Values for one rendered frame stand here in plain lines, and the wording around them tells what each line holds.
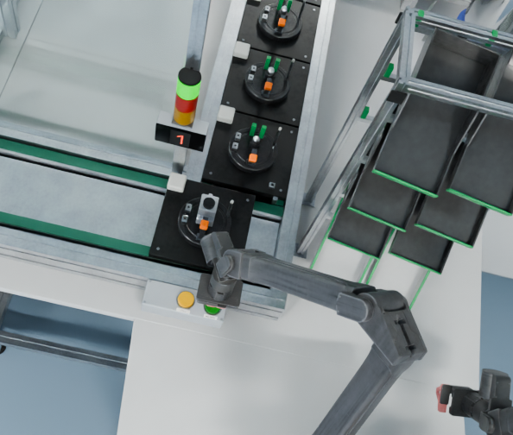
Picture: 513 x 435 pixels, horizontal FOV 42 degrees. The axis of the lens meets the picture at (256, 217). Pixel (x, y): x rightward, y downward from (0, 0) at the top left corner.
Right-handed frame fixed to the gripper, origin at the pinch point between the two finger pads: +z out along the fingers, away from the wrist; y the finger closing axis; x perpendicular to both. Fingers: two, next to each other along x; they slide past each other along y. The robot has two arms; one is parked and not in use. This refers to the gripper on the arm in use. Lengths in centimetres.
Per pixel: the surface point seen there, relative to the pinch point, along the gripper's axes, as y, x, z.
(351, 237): -27.7, -15.8, -18.5
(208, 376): -2.5, 14.3, 15.7
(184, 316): 6.8, 2.5, 7.4
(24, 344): 59, -1, 83
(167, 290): 12.2, -2.5, 5.1
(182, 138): 16.1, -31.5, -20.2
